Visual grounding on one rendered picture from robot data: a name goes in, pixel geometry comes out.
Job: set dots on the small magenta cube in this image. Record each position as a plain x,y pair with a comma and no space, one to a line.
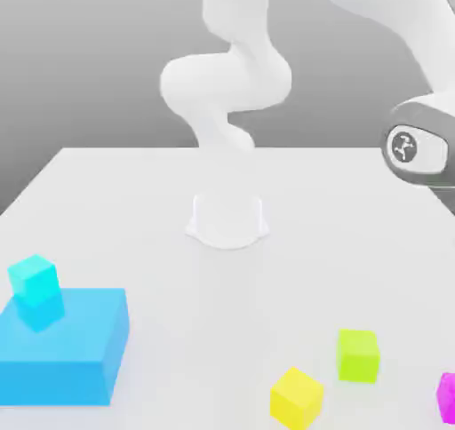
448,398

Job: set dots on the large blue box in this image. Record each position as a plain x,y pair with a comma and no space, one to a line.
64,359

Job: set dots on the small yellow cube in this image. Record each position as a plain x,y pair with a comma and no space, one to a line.
295,398

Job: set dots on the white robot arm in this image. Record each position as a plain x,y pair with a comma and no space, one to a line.
227,81

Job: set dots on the small lime green cube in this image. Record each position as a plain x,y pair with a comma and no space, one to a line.
357,357

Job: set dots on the small cyan cube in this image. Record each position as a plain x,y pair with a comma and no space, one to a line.
33,279

